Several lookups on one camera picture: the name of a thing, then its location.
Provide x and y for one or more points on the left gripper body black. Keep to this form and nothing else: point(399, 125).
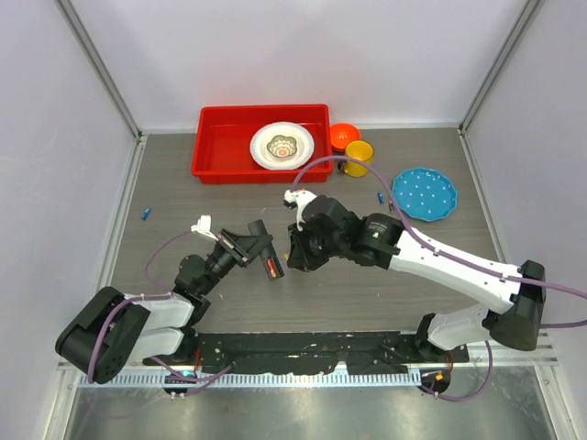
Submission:
point(233, 248)

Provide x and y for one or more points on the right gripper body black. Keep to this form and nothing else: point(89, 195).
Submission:
point(314, 252)

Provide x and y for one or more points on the red battery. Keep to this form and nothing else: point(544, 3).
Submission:
point(271, 269)

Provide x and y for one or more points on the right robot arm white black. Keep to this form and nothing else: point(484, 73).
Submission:
point(509, 302)

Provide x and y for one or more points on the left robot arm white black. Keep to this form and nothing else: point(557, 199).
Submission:
point(115, 329)

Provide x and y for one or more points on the red plastic bin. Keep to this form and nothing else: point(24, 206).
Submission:
point(221, 148)

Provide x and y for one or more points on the small patterned bowl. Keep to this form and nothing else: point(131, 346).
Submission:
point(281, 146)

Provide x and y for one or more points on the white plate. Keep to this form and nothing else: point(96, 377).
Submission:
point(305, 143)

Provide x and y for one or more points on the yellow mug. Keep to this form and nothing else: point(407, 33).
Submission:
point(359, 150)

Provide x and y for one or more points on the orange bowl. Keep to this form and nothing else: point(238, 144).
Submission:
point(341, 134)

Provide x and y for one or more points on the blue dotted plate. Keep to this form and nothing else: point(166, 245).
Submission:
point(425, 194)

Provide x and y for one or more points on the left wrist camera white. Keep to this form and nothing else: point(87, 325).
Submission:
point(203, 227)

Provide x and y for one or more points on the white cable duct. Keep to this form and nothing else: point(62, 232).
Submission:
point(339, 378)

